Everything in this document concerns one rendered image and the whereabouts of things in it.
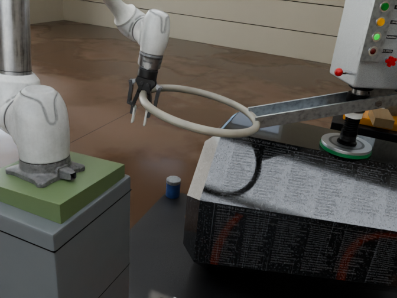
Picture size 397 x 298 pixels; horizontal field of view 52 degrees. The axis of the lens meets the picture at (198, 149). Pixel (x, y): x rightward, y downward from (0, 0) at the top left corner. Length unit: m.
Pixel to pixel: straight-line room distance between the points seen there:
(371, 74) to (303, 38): 6.32
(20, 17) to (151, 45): 0.44
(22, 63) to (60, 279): 0.69
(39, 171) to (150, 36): 0.61
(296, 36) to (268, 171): 6.34
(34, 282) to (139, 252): 1.06
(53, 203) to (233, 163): 0.85
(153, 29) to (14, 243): 0.84
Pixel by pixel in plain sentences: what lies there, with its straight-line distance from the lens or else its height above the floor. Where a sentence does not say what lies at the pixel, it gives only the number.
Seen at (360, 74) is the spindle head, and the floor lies 1.18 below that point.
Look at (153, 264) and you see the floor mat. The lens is 2.27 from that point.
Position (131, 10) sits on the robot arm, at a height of 1.32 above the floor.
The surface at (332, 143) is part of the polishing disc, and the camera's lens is 1.83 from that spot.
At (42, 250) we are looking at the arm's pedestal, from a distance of 1.26.
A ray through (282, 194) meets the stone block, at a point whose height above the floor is 0.66.
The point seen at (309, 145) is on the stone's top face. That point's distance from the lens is 1.82.
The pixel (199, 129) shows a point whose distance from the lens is 1.37.
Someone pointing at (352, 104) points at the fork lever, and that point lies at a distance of 1.74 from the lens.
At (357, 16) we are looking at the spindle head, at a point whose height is 1.37.
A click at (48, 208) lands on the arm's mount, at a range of 1.23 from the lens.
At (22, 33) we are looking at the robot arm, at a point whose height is 1.25.
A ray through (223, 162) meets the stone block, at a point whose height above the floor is 0.72.
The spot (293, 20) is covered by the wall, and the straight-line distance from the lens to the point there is 7.96.
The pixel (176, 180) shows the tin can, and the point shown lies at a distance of 2.77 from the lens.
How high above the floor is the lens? 1.51
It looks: 25 degrees down
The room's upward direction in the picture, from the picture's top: 5 degrees clockwise
